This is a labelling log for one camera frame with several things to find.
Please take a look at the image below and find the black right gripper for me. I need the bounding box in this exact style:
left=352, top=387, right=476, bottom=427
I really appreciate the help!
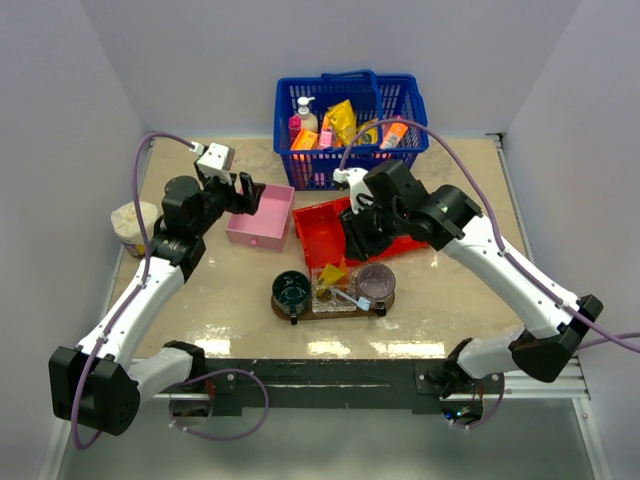
left=338, top=196, right=407, bottom=262

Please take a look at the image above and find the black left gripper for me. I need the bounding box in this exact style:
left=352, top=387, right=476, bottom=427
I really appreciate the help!
left=193, top=161, right=264, bottom=237

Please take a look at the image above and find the translucent purple mug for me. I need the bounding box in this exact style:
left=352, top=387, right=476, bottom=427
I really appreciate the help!
left=355, top=263, right=396, bottom=317

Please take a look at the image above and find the light blue toothbrush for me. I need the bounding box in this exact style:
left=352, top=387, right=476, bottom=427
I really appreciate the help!
left=330, top=287, right=373, bottom=312

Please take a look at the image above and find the clear acrylic toothbrush holder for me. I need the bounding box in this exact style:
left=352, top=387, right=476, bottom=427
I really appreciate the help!
left=311, top=268, right=357, bottom=313

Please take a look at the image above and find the dark green mug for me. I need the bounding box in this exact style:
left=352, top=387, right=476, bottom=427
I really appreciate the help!
left=272, top=270, right=311, bottom=325

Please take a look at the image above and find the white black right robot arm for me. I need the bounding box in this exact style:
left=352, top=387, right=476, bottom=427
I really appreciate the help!
left=333, top=160, right=603, bottom=397

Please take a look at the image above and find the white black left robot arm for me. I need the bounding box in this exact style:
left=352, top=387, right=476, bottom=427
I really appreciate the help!
left=48, top=172, right=266, bottom=436

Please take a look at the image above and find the brown wooden oval tray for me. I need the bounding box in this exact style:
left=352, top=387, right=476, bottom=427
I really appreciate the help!
left=270, top=294, right=396, bottom=325

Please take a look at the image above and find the pink drawer box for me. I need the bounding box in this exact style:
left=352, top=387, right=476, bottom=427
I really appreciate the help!
left=225, top=184, right=295, bottom=252

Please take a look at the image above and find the red three-compartment bin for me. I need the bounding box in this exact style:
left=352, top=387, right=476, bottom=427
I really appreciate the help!
left=291, top=195, right=431, bottom=271

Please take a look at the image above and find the orange carton left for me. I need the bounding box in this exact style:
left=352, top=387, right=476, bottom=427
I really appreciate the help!
left=291, top=129, right=319, bottom=151

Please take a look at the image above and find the white pump lotion bottle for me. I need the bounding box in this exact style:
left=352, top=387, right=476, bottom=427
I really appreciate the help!
left=297, top=96, right=319, bottom=133

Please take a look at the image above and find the pink small box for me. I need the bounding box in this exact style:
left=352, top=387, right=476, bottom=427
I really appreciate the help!
left=318, top=128, right=333, bottom=150

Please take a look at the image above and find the yellow green packet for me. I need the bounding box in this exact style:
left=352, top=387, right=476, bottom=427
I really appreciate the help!
left=356, top=118, right=383, bottom=145

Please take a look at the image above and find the orange box in basket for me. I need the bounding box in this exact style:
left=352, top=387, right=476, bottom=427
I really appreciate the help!
left=379, top=115, right=409, bottom=150

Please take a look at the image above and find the yellow snack bag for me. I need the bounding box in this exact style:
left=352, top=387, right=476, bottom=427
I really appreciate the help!
left=326, top=100, right=357, bottom=146

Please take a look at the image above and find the blue plastic shopping basket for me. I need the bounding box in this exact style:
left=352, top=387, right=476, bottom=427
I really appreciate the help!
left=273, top=70, right=429, bottom=190

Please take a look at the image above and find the cream tissue roll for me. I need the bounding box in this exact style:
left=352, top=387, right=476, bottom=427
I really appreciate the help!
left=111, top=201, right=159, bottom=258

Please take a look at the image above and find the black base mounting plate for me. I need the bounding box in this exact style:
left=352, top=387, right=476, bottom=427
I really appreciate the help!
left=206, top=358, right=474, bottom=416

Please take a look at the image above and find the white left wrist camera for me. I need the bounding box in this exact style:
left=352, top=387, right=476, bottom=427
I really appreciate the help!
left=190, top=142, right=235, bottom=185

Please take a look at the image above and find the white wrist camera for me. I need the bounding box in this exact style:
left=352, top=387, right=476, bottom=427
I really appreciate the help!
left=190, top=142, right=235, bottom=185
left=332, top=167, right=374, bottom=215

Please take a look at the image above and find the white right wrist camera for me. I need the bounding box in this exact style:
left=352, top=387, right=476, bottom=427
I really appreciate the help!
left=332, top=167, right=374, bottom=215

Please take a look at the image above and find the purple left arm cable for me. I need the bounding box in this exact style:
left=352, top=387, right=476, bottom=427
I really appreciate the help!
left=69, top=131, right=271, bottom=450

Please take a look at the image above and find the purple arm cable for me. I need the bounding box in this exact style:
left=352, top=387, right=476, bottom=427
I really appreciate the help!
left=339, top=118, right=640, bottom=431
left=69, top=131, right=271, bottom=450

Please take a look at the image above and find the aluminium frame rail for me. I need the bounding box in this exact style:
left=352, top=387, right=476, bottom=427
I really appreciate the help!
left=499, top=355, right=591, bottom=399

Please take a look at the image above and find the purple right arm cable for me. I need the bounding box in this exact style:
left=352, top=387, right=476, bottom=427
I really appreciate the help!
left=339, top=118, right=640, bottom=431

